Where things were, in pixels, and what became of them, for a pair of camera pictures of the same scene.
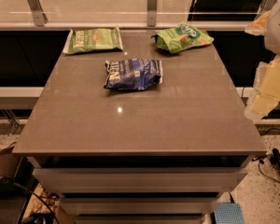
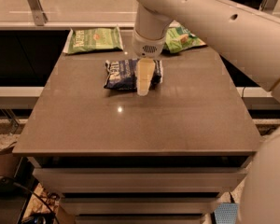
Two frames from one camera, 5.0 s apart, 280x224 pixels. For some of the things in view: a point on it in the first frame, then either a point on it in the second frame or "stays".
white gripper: [278, 32] → [147, 46]
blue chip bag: [133, 74] stays
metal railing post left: [35, 5] stays
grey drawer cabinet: [140, 135] stays
